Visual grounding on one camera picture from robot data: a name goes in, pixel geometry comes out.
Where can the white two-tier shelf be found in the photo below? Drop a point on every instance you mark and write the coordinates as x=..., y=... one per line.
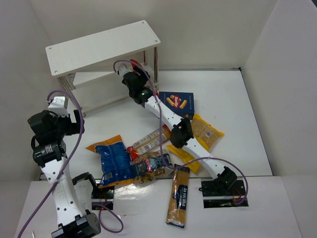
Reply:
x=86, y=66

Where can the blue orange pasta bag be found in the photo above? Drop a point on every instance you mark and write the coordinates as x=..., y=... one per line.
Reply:
x=115, y=162

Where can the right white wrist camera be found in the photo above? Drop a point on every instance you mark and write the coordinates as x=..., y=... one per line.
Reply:
x=123, y=68

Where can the clear blue fusilli bag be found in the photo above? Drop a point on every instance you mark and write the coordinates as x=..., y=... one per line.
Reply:
x=150, y=166

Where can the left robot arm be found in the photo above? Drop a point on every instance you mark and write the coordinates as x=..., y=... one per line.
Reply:
x=72, y=196

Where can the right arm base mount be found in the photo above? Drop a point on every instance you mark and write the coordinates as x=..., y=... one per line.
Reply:
x=216, y=199

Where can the yellow macaroni bag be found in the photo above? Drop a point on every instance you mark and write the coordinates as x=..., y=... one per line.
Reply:
x=207, y=136

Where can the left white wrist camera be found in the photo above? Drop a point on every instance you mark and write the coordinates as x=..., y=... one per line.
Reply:
x=58, y=105

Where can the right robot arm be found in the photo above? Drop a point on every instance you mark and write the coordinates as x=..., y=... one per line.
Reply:
x=181, y=131

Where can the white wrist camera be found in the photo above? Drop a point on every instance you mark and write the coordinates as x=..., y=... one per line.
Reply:
x=58, y=105
x=123, y=68

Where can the blue Barilla rigatoni box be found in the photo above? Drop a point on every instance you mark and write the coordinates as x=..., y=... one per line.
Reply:
x=181, y=103

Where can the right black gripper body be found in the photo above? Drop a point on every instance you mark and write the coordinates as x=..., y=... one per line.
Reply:
x=138, y=72

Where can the red clear spaghetti bag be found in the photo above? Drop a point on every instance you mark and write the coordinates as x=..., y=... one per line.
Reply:
x=149, y=142

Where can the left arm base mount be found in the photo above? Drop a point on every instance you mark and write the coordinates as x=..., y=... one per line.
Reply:
x=103, y=196

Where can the La Sicilia spaghetti bag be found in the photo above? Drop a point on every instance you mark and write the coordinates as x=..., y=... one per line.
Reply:
x=176, y=213

